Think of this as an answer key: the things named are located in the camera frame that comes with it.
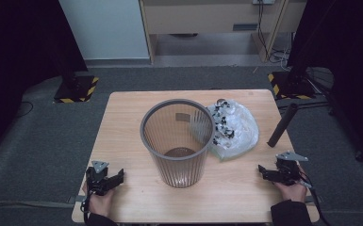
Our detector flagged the black yellow-striped stand base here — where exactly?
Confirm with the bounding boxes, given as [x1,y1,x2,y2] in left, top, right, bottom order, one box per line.
[267,71,317,101]
[53,74,100,105]

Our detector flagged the person's right hand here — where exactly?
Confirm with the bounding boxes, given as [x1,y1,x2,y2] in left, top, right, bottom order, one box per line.
[272,164,309,203]

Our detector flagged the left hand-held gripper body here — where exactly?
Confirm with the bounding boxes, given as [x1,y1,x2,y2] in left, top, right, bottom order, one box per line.
[85,160,110,197]

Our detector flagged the black floor cable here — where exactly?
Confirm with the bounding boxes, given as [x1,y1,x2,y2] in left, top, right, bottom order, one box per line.
[12,100,35,120]

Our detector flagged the white black-printed plastic bag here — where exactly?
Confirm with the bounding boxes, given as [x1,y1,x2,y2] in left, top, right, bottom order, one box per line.
[197,98,260,162]

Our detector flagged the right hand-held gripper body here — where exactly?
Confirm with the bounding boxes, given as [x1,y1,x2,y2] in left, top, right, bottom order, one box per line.
[274,151,309,186]

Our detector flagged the black stand leg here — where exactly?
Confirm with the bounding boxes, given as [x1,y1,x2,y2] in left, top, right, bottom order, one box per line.
[277,100,332,111]

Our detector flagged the black curtain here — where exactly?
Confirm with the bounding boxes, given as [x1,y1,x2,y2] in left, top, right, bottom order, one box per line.
[286,0,363,164]
[0,0,89,168]

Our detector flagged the right hand-held gripper cable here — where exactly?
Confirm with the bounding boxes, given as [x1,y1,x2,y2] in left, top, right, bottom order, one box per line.
[297,171,332,226]

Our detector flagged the grey mesh waste basket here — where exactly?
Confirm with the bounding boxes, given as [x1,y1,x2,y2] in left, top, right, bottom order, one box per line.
[140,98,216,188]

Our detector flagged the hand-held gripper cable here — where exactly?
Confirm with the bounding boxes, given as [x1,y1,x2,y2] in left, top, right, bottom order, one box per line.
[80,185,92,224]
[297,171,332,226]

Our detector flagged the wooden desk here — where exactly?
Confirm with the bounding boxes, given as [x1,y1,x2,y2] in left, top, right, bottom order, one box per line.
[139,0,307,65]

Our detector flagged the black cables under desk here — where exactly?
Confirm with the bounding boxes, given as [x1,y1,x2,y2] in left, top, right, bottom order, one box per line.
[256,3,293,69]

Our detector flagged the grey tape piece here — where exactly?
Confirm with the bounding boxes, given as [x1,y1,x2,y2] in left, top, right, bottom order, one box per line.
[305,195,324,204]
[67,194,89,204]

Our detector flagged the person's left hand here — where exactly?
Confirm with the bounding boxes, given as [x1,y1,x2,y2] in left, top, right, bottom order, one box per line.
[82,181,117,218]

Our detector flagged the left hand-held gripper cable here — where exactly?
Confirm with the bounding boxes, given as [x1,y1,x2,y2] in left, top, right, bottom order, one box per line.
[80,185,92,224]

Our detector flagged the grey floor strap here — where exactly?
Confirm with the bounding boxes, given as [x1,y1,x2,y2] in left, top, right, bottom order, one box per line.
[0,200,76,209]

